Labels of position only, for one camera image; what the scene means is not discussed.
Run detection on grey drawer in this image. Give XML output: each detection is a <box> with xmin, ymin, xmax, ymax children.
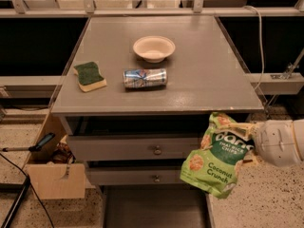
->
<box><xmin>103</xmin><ymin>184</ymin><xmax>212</xmax><ymax>228</ymax></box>
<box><xmin>67</xmin><ymin>134</ymin><xmax>201</xmax><ymax>161</ymax></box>
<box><xmin>86</xmin><ymin>166</ymin><xmax>183</xmax><ymax>185</ymax></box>

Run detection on wooden box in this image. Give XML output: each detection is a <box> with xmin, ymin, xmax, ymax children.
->
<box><xmin>26</xmin><ymin>113</ymin><xmax>86</xmax><ymax>200</ymax></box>

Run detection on green yellow sponge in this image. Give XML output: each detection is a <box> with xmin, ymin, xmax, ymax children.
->
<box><xmin>73</xmin><ymin>62</ymin><xmax>107</xmax><ymax>92</ymax></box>

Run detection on grey top drawer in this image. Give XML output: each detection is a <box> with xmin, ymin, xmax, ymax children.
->
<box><xmin>67</xmin><ymin>134</ymin><xmax>201</xmax><ymax>161</ymax></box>

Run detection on white paper bowl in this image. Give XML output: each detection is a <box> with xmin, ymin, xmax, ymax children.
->
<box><xmin>133</xmin><ymin>36</ymin><xmax>176</xmax><ymax>63</ymax></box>

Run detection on black handled tool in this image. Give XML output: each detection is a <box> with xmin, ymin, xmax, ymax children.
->
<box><xmin>0</xmin><ymin>133</ymin><xmax>55</xmax><ymax>152</ymax></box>

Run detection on grey middle drawer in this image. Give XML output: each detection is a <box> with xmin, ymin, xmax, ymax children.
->
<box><xmin>86</xmin><ymin>166</ymin><xmax>183</xmax><ymax>185</ymax></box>

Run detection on grey drawer cabinet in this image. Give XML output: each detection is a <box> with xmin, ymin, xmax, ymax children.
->
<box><xmin>50</xmin><ymin>14</ymin><xmax>265</xmax><ymax>228</ymax></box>

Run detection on grey bottom drawer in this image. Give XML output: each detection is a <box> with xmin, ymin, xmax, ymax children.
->
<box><xmin>103</xmin><ymin>184</ymin><xmax>212</xmax><ymax>228</ymax></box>

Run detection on green rice chip bag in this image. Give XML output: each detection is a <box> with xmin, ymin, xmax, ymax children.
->
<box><xmin>180</xmin><ymin>112</ymin><xmax>254</xmax><ymax>199</ymax></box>

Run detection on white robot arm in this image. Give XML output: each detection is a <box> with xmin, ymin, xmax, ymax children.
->
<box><xmin>220</xmin><ymin>119</ymin><xmax>304</xmax><ymax>167</ymax></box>

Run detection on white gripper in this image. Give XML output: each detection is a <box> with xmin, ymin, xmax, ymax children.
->
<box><xmin>221</xmin><ymin>120</ymin><xmax>298</xmax><ymax>167</ymax></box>

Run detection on crushed blue soda can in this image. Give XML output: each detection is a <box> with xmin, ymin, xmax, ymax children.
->
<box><xmin>123</xmin><ymin>68</ymin><xmax>168</xmax><ymax>88</ymax></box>

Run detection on brown snack bags in box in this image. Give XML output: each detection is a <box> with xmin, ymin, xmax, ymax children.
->
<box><xmin>51</xmin><ymin>135</ymin><xmax>75</xmax><ymax>164</ymax></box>

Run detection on metal bracket clamp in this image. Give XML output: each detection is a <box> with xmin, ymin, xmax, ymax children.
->
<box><xmin>271</xmin><ymin>48</ymin><xmax>304</xmax><ymax>80</ymax></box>

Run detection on black cable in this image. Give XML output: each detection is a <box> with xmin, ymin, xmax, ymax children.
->
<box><xmin>0</xmin><ymin>153</ymin><xmax>55</xmax><ymax>228</ymax></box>

